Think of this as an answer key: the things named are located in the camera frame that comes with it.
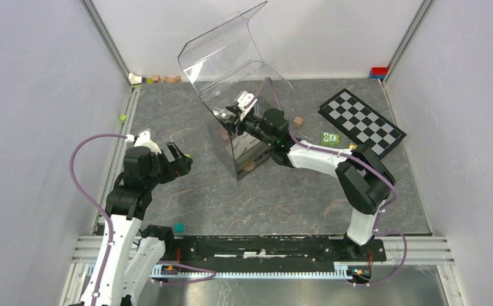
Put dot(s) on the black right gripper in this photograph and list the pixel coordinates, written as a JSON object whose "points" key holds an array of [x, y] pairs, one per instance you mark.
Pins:
{"points": [[231, 126]]}

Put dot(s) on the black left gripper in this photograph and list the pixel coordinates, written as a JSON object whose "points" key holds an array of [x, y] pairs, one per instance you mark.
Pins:
{"points": [[180, 166]]}

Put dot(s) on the round peach powder puff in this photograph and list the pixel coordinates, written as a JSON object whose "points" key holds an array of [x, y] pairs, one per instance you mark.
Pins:
{"points": [[250, 167]]}

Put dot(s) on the clear acrylic drawer organizer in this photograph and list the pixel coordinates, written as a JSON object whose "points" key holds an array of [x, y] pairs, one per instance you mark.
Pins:
{"points": [[220, 64]]}

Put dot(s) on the pink spray bottle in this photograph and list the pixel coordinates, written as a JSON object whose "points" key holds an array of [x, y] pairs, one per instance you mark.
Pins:
{"points": [[225, 135]]}

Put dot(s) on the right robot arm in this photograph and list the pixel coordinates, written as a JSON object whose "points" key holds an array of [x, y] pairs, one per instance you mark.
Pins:
{"points": [[365, 180]]}

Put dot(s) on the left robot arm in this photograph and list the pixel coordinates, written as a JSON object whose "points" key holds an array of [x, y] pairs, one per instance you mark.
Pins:
{"points": [[128, 254]]}

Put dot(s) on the wooden cube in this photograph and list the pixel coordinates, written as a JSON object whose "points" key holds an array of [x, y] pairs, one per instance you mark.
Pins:
{"points": [[298, 122]]}

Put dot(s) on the teal cube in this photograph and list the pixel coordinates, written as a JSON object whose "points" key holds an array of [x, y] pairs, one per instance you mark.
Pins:
{"points": [[179, 228]]}

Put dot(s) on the small wooden toy blocks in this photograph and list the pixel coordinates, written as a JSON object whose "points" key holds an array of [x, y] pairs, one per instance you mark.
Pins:
{"points": [[137, 80]]}

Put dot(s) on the green owl card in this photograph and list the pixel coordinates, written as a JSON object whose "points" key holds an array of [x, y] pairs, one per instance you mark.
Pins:
{"points": [[330, 139]]}

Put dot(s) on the black white checkerboard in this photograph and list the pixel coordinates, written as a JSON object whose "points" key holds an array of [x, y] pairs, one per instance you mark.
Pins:
{"points": [[361, 123]]}

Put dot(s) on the red blue blocks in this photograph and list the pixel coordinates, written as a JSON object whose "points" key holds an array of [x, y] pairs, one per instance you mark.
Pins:
{"points": [[378, 72]]}

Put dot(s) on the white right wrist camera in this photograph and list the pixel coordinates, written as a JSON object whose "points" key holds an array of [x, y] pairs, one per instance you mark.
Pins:
{"points": [[245, 102]]}

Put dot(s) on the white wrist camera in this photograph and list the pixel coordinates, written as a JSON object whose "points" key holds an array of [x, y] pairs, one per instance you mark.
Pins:
{"points": [[143, 139], [245, 102]]}

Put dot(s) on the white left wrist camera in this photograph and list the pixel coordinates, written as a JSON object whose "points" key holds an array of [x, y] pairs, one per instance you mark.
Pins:
{"points": [[143, 139]]}

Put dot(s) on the aluminium frame rail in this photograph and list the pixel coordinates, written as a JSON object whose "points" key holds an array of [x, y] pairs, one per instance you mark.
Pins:
{"points": [[106, 37]]}

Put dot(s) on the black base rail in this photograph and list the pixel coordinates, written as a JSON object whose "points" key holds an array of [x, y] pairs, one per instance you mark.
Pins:
{"points": [[270, 253]]}

